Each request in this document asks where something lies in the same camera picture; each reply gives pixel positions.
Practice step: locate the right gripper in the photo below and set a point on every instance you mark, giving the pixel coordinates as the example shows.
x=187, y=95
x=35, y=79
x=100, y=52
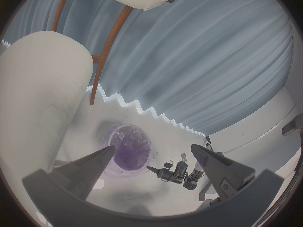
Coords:
x=167, y=174

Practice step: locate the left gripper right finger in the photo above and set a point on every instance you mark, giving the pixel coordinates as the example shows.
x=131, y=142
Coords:
x=220, y=174

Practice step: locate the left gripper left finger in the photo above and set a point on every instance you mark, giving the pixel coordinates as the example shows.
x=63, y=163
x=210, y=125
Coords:
x=90, y=171

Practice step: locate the purple plastic bag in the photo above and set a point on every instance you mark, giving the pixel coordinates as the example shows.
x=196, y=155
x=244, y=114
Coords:
x=132, y=150

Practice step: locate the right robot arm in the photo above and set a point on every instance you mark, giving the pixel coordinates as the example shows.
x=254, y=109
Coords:
x=182, y=167

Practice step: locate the white trash bin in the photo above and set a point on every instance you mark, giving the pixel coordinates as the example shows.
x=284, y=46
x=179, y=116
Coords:
x=111, y=138

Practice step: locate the white padded wooden chair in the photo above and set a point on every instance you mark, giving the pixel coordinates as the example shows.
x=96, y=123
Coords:
x=42, y=91

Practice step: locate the pale blue curtain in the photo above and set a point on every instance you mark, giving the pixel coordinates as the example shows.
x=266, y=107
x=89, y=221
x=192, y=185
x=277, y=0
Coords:
x=189, y=67

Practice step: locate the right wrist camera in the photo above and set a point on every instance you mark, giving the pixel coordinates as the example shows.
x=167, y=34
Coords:
x=168, y=165

